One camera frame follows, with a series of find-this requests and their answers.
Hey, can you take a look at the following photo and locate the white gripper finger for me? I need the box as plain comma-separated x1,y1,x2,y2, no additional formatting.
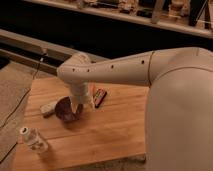
85,100,95,110
71,102,78,114

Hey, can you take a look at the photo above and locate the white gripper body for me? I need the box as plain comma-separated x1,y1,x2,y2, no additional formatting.
70,83,92,104

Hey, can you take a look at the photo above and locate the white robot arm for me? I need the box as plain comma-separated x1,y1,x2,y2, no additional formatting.
57,47,213,171

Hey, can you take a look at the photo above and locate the dark purple ceramic bowl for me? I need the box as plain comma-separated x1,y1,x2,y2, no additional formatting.
55,97,83,123

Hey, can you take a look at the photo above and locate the red black candy bar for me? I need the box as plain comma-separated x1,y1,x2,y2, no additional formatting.
94,89,107,108

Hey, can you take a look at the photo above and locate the white rectangular block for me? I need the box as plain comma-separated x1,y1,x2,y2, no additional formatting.
40,101,57,117

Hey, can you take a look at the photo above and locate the wooden board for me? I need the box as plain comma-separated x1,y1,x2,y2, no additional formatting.
12,77,148,171

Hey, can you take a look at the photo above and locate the clear plastic bottle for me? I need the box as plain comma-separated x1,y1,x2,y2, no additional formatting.
20,127,48,154

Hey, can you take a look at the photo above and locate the long shelf with clutter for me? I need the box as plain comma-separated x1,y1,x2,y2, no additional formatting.
25,0,213,40

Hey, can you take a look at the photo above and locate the black cable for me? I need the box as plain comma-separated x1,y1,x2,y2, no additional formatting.
0,52,48,164

